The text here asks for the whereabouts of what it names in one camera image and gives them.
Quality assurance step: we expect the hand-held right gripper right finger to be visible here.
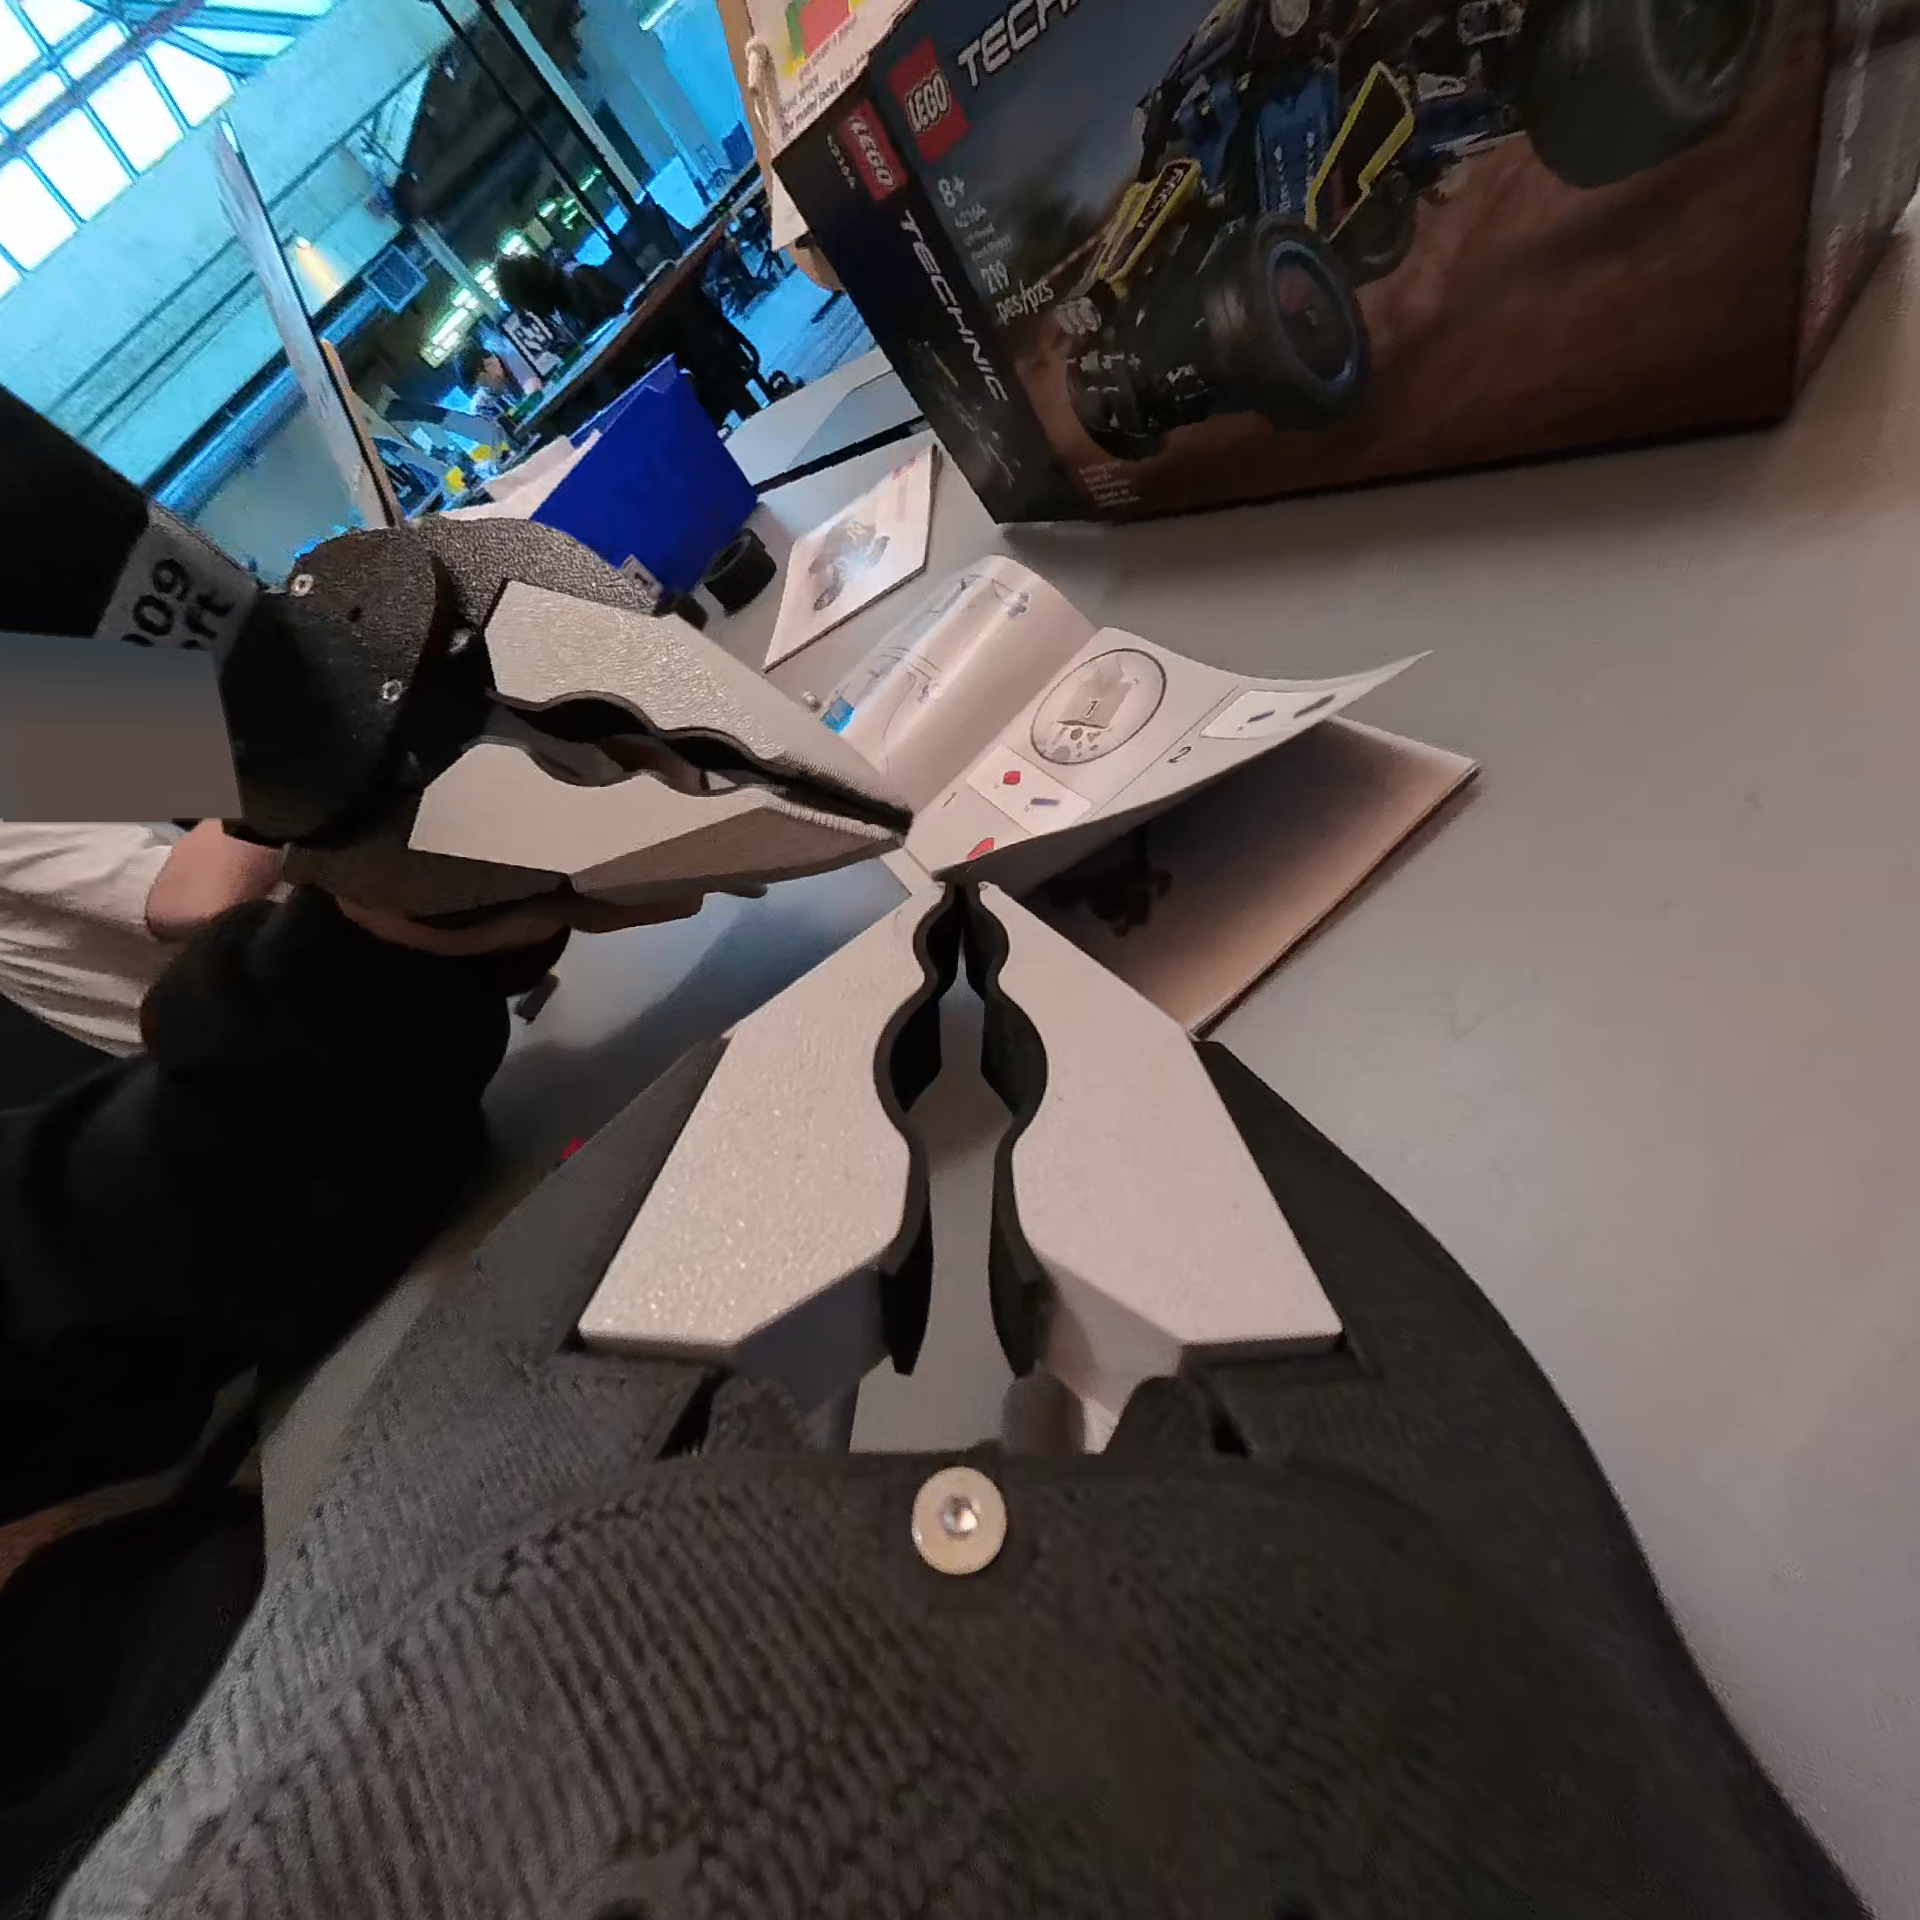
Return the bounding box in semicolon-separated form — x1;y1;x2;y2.
966;880;1346;1377

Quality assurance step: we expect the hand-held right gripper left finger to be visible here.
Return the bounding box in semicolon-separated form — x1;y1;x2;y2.
573;880;966;1377

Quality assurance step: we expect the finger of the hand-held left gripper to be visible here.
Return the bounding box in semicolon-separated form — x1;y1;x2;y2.
480;576;916;828
408;734;912;902

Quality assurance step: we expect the instruction booklet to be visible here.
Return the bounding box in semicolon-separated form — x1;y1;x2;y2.
815;555;1481;1041

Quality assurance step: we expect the person's left forearm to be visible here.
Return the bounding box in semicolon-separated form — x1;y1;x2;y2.
0;902;566;1519

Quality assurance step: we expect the toy buggy set box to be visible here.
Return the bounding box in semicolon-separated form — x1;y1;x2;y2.
769;0;1893;525

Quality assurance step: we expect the person's left hand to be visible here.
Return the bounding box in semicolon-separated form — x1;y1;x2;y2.
142;823;578;969

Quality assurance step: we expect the blue plastic bin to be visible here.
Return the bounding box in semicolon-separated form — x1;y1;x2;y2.
553;364;759;605

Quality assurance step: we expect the small buggy cover booklet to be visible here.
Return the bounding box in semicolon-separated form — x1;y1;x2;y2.
759;437;939;673

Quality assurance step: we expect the white standing panel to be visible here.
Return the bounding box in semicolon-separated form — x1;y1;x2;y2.
207;116;406;536

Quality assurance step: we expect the white cloth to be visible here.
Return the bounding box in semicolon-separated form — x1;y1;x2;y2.
0;823;187;1055

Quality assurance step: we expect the paper sheet with brick pictures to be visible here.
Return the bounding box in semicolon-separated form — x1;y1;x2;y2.
719;0;916;154

